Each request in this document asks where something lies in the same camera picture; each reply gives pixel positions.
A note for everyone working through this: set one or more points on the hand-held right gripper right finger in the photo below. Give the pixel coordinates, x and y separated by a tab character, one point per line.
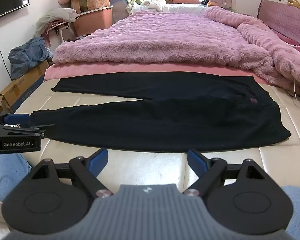
196	160

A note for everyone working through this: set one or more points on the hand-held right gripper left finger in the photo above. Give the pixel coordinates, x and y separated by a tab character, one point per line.
99	159

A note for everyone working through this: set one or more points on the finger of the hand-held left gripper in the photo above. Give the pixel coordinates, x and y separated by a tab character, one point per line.
16	119
27	130

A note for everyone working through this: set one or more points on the black pants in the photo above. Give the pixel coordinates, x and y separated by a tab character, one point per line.
165	120

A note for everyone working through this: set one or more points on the person's left leg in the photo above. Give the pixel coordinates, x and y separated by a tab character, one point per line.
12	172

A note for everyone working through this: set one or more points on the person's leg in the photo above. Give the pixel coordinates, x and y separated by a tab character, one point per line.
297	205
12	172

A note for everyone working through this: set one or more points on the cardboard box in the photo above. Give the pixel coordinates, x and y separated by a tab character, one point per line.
25	83

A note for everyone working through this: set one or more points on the cream leather mattress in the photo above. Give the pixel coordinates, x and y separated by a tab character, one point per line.
145	167

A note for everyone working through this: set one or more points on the blue-grey cloth bundle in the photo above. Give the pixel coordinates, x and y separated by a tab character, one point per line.
27	55

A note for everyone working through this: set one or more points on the pink bed sheet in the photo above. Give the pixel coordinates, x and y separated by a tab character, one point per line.
115	68

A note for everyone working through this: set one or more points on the white folding rack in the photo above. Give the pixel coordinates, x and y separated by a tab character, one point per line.
61	33

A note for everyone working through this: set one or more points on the person's right leg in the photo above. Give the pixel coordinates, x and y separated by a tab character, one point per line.
297	205

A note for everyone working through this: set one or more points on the grey clothes heap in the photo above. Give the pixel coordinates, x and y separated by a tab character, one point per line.
55	15

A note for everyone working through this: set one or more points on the pink storage bin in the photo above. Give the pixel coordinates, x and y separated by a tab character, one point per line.
95	21

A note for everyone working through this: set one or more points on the pink fuzzy blanket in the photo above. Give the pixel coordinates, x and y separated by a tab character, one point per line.
165	37

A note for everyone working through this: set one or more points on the blue striped bedding bag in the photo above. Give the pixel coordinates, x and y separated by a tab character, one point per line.
118	2

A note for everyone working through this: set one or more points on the orange plush toy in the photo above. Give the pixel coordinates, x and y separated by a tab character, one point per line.
210	4

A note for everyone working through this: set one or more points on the white clothes heap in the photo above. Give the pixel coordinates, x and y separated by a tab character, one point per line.
157	5

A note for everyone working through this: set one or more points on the pink pillow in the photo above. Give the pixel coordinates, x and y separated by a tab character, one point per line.
185	0

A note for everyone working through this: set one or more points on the purple pillow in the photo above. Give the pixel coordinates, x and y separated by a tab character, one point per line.
285	17

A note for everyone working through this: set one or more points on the yellow plush toy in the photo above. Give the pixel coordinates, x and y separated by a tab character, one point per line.
298	4

